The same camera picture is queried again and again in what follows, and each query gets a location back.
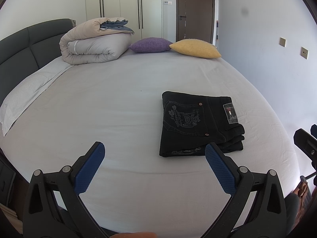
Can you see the purple pillow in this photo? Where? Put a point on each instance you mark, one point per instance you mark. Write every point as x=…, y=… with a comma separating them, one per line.
x=151, y=45

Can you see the brown wooden door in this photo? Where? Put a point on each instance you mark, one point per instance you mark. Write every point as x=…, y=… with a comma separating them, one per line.
x=195, y=10

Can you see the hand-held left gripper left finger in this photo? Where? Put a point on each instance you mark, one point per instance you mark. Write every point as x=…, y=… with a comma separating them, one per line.
x=89, y=168

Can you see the person's left hand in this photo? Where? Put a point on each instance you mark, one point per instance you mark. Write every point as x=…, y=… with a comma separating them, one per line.
x=133, y=234

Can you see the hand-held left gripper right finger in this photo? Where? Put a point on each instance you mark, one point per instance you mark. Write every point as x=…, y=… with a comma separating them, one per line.
x=220, y=171

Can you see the square wall socket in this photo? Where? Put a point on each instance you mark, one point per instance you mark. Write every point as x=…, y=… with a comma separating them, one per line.
x=282, y=42
x=304, y=52

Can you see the yellow pillow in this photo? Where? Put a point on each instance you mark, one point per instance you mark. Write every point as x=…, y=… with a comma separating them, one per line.
x=195, y=48

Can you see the thin rod beside door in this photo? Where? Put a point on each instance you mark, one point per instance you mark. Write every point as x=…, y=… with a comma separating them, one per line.
x=217, y=33

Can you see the person's grey trouser leg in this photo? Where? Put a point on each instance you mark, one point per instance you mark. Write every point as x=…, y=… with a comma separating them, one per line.
x=292, y=210

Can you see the white pillow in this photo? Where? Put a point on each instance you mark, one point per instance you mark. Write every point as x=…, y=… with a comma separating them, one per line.
x=29, y=89

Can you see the white bed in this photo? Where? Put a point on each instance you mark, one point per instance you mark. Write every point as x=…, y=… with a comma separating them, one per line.
x=111, y=109

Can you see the dark grey headboard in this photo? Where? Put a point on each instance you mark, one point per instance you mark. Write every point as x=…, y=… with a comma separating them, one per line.
x=24, y=47

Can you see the folded beige duvet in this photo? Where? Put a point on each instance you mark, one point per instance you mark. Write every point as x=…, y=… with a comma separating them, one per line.
x=94, y=47

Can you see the white wardrobe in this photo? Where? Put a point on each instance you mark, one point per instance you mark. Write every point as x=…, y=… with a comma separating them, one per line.
x=123, y=5

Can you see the dark nightstand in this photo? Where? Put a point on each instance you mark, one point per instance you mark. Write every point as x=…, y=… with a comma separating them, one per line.
x=6, y=183

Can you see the black denim pants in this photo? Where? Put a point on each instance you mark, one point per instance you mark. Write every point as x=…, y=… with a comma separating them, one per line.
x=178, y=136

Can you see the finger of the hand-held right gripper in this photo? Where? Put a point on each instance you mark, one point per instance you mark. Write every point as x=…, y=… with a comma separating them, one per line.
x=314, y=130
x=305, y=143

